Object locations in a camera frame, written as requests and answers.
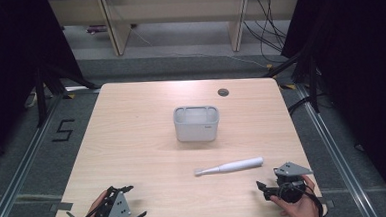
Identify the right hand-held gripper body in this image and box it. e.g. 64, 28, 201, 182
272, 160, 316, 205

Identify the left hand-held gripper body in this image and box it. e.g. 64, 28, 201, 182
92, 184, 135, 217

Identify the white electric toothbrush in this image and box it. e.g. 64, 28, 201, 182
193, 156, 265, 178

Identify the grey plastic organizer box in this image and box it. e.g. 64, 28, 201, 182
172, 103, 222, 145

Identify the person's left hand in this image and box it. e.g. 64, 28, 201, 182
72, 188, 122, 217

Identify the person's right hand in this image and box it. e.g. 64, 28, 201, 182
269, 174, 322, 217

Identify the yellow black floor tape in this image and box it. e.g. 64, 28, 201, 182
279, 82, 297, 92

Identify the black metal stand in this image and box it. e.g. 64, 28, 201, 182
32, 57, 102, 129
260, 43, 323, 117

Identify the black curtain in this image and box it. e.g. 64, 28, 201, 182
0, 0, 89, 168
277, 0, 386, 216

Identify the small dark purple object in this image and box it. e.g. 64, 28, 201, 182
85, 24, 109, 35

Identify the light wooden shelf unit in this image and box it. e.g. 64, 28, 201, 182
48, 0, 304, 62

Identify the black cable loop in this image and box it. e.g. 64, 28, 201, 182
298, 181, 325, 217

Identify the aluminium floor rail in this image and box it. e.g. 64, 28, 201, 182
294, 78, 381, 217
0, 90, 72, 217

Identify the thick black floor cable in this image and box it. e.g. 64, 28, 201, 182
286, 94, 316, 117

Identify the bundle of black cables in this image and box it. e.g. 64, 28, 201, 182
240, 0, 295, 66

